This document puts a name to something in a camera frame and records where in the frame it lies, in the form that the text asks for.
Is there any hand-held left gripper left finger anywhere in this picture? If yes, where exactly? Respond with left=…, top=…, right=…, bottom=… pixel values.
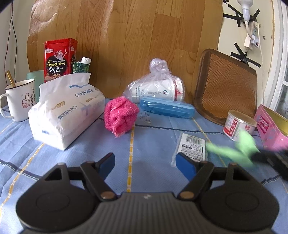
left=44, top=152, right=117, bottom=202

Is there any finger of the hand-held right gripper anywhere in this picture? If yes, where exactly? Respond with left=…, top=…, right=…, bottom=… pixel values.
left=251, top=151, right=280, bottom=162

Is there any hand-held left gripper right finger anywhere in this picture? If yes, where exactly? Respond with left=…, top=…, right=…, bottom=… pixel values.
left=175, top=152, right=251, bottom=201

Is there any light green cloth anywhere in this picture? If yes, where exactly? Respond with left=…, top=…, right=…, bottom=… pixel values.
left=206, top=129, right=259, bottom=168

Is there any pink tin box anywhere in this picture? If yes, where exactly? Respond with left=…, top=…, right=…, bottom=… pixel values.
left=254, top=104, right=288, bottom=152

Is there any clear packet with barcode label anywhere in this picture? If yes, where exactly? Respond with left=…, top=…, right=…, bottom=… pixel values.
left=170, top=132, right=207, bottom=167

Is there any round can with white label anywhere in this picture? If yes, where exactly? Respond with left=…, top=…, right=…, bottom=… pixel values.
left=223, top=110, right=257, bottom=141

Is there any blue striped tablecloth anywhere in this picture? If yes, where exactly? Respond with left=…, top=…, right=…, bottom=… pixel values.
left=0, top=98, right=288, bottom=225

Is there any pink fluffy cloth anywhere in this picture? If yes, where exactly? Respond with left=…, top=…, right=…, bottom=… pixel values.
left=104, top=96, right=140, bottom=138

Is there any blue plastic case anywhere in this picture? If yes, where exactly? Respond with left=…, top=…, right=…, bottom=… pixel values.
left=140, top=97, right=195, bottom=119

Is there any white tissue pack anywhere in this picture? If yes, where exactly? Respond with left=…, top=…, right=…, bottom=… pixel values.
left=28, top=72, right=106, bottom=151

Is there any brown woven seat cushion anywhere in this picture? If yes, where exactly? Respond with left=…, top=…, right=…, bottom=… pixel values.
left=193, top=49, right=257, bottom=120

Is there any clear bag with white bottle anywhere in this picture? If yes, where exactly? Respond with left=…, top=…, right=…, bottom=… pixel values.
left=123, top=58, right=184, bottom=104

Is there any long black tape strip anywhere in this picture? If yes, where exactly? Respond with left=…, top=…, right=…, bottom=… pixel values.
left=231, top=52, right=261, bottom=67

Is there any green bottle with white cap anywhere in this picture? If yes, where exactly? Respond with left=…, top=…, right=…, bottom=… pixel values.
left=71, top=57, right=92, bottom=75

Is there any white enamel mug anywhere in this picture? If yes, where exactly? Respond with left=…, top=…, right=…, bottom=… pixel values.
left=0, top=79, right=36, bottom=122

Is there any teal cup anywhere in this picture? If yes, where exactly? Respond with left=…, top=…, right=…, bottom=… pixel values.
left=26, top=70, right=45, bottom=106

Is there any red snack tin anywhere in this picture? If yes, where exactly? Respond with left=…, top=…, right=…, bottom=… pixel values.
left=44, top=38, right=78, bottom=82

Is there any white power strip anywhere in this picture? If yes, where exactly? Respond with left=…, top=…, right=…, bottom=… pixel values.
left=244, top=21, right=260, bottom=49

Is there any gold spoon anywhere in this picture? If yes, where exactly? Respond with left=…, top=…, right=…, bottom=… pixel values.
left=6, top=70, right=16, bottom=88

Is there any wood grain sheet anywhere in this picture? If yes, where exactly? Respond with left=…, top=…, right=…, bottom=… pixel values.
left=26, top=0, right=223, bottom=100

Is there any white light bulb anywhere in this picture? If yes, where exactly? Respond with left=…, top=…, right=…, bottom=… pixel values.
left=236, top=0, right=253, bottom=23

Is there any white window frame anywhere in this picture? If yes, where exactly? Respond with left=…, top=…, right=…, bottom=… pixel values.
left=269, top=0, right=288, bottom=113

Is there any white cable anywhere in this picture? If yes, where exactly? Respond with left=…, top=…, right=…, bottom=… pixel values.
left=257, top=22, right=265, bottom=66

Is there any black cable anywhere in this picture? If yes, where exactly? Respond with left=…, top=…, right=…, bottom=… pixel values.
left=7, top=0, right=18, bottom=72

